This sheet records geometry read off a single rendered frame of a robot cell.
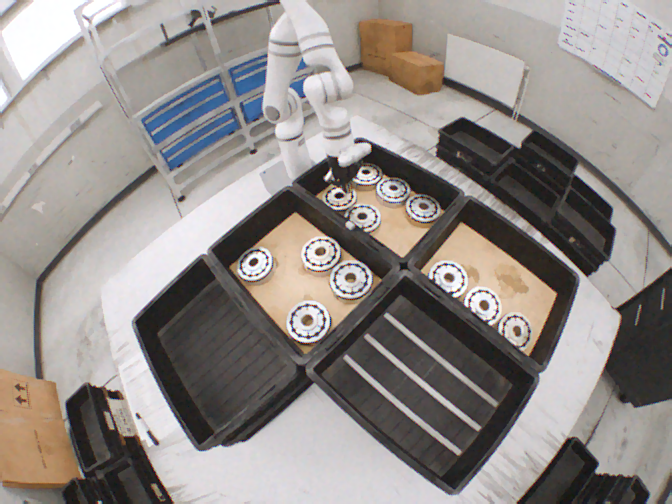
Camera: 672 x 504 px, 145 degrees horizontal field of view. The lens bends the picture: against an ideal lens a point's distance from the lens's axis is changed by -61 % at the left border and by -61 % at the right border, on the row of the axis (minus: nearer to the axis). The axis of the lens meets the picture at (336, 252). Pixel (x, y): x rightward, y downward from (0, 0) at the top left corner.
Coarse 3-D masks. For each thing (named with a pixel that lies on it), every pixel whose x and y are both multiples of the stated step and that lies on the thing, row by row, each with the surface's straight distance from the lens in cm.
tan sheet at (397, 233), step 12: (360, 192) 85; (372, 192) 85; (372, 204) 82; (384, 216) 79; (396, 216) 79; (384, 228) 76; (396, 228) 76; (408, 228) 77; (420, 228) 77; (384, 240) 74; (396, 240) 74; (408, 240) 74; (396, 252) 72
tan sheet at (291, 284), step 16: (288, 224) 81; (304, 224) 79; (272, 240) 79; (288, 240) 77; (304, 240) 76; (288, 256) 74; (288, 272) 72; (304, 272) 71; (256, 288) 73; (272, 288) 71; (288, 288) 70; (304, 288) 69; (320, 288) 68; (272, 304) 69; (288, 304) 68; (336, 304) 66; (352, 304) 65; (336, 320) 64; (304, 352) 64
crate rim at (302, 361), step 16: (256, 208) 75; (320, 208) 69; (240, 224) 73; (336, 224) 65; (224, 240) 73; (368, 240) 62; (384, 256) 59; (224, 272) 68; (240, 288) 63; (272, 336) 56; (288, 352) 54
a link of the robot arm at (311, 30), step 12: (288, 0) 64; (300, 0) 62; (288, 12) 64; (300, 12) 62; (312, 12) 62; (300, 24) 61; (312, 24) 61; (324, 24) 62; (300, 36) 61; (312, 36) 60; (324, 36) 60; (300, 48) 62
